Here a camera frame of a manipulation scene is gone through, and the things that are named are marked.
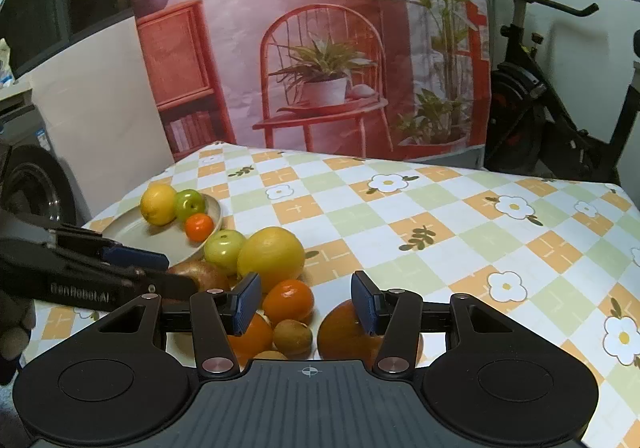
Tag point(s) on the person's left hand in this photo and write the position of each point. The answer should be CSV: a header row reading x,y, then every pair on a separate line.
x,y
12,343

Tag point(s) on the mandarin orange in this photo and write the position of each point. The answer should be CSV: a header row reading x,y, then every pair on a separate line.
x,y
257,343
200,228
288,303

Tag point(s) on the brown kiwi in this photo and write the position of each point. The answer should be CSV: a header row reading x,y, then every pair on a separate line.
x,y
292,337

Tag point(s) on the brown longan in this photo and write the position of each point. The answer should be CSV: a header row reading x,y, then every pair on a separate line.
x,y
270,356

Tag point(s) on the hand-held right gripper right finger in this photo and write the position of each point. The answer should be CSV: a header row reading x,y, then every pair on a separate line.
x,y
365,303

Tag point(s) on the green apple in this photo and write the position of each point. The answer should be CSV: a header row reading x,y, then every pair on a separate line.
x,y
223,253
190,205

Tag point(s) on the yellow grapefruit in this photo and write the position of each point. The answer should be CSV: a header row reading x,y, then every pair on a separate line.
x,y
272,255

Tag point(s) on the grey washing machine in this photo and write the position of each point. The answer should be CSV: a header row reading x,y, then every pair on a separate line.
x,y
30,167

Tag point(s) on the grey plastic box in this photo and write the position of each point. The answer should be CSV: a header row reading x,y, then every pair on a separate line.
x,y
450,158

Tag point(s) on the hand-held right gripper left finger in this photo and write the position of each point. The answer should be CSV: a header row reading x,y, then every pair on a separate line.
x,y
246,303

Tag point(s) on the large red apple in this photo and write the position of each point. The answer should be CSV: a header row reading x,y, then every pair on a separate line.
x,y
345,338

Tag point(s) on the yellow lemon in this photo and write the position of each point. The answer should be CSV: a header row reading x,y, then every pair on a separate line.
x,y
157,205

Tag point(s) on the beige round plate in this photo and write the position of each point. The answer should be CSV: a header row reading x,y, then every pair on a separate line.
x,y
150,238

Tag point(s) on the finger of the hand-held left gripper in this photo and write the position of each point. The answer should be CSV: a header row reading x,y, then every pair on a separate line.
x,y
135,256
170,284

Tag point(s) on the black exercise bike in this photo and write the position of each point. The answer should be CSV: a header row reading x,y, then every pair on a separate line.
x,y
520,102

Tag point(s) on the small dark red apple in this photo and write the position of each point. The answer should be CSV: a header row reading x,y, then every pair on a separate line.
x,y
207,273

